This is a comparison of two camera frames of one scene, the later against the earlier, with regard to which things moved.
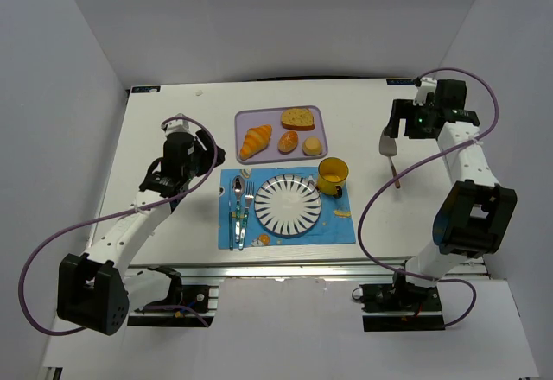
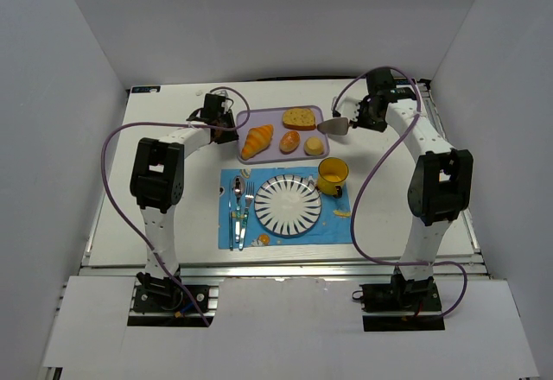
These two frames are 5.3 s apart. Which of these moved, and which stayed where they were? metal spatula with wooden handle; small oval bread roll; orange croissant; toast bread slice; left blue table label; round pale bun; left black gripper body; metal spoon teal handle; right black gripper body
Moved: left black gripper body; right black gripper body; metal spatula with wooden handle
Stayed: left blue table label; toast bread slice; metal spoon teal handle; orange croissant; small oval bread roll; round pale bun
